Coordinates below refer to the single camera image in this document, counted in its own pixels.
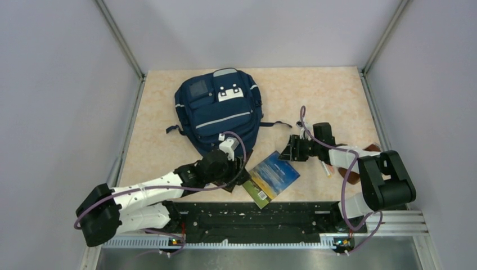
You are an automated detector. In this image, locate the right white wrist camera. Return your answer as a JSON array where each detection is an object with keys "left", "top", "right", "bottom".
[{"left": 296, "top": 120, "right": 313, "bottom": 137}]

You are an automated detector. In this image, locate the black paperback book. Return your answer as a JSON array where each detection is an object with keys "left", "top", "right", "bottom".
[{"left": 215, "top": 150, "right": 253, "bottom": 193}]

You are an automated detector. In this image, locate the brown leather pouch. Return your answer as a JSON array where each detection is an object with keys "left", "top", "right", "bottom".
[{"left": 338, "top": 143, "right": 382, "bottom": 185}]

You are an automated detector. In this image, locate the navy blue student backpack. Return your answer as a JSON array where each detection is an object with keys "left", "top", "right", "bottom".
[{"left": 166, "top": 67, "right": 275, "bottom": 156}]

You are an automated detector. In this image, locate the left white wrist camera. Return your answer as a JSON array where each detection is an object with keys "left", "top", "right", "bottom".
[{"left": 219, "top": 133, "right": 239, "bottom": 161}]

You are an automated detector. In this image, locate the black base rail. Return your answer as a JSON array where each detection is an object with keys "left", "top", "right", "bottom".
[{"left": 162, "top": 202, "right": 350, "bottom": 244}]

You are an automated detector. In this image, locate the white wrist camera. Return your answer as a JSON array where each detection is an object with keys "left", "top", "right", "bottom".
[
  {"left": 296, "top": 120, "right": 313, "bottom": 137},
  {"left": 219, "top": 133, "right": 239, "bottom": 161}
]

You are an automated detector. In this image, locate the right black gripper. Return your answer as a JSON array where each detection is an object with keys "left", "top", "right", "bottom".
[{"left": 277, "top": 134, "right": 321, "bottom": 162}]

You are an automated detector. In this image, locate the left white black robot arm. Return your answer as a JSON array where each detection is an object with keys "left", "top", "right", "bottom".
[{"left": 74, "top": 148, "right": 246, "bottom": 247}]

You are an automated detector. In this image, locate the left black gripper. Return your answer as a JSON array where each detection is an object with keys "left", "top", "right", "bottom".
[{"left": 205, "top": 154, "right": 251, "bottom": 185}]

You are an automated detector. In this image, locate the blue landscape cover book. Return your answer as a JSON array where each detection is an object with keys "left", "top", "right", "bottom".
[{"left": 242, "top": 151, "right": 300, "bottom": 209}]

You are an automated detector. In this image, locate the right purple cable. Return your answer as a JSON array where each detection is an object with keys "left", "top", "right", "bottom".
[{"left": 300, "top": 106, "right": 384, "bottom": 257}]

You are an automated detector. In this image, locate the white yellow marker pen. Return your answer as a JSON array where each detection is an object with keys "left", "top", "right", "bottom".
[{"left": 321, "top": 161, "right": 332, "bottom": 178}]

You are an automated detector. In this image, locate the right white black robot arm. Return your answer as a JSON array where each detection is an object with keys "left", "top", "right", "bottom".
[{"left": 279, "top": 122, "right": 417, "bottom": 232}]

